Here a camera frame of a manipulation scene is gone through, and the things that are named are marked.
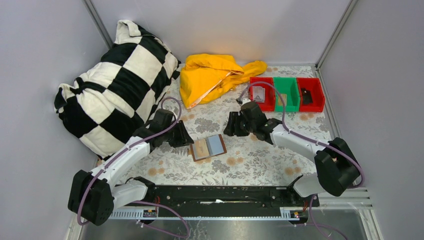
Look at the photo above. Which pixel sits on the silver VIP card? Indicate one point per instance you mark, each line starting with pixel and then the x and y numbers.
pixel 258 94

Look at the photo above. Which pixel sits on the black white checkered pillow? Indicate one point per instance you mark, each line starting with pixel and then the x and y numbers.
pixel 106 104

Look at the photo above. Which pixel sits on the floral table mat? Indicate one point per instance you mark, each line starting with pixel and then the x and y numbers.
pixel 247 161

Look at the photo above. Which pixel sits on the yellow cloth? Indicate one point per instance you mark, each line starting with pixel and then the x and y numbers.
pixel 206 77

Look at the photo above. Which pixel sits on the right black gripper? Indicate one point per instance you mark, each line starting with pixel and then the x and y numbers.
pixel 240 122

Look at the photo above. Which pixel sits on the red bin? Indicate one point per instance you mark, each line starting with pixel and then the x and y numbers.
pixel 314 85
pixel 267 83

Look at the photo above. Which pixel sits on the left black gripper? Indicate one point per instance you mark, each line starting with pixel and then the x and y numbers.
pixel 177 133

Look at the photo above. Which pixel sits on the black card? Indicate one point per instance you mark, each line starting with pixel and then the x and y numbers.
pixel 306 97

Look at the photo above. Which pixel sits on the aluminium frame rail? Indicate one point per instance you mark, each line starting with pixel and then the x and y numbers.
pixel 351 199

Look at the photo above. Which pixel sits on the right red bin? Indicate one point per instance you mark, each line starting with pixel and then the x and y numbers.
pixel 314 85

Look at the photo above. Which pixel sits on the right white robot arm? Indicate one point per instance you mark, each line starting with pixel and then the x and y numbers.
pixel 336 166

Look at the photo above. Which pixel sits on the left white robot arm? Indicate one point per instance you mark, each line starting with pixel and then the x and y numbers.
pixel 94 195

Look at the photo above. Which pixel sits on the left red bin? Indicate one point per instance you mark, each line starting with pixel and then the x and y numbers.
pixel 267 83

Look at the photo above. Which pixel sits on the green bin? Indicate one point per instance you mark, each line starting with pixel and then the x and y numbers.
pixel 288 88

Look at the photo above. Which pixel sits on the brown leather card holder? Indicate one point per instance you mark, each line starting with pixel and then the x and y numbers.
pixel 216 147

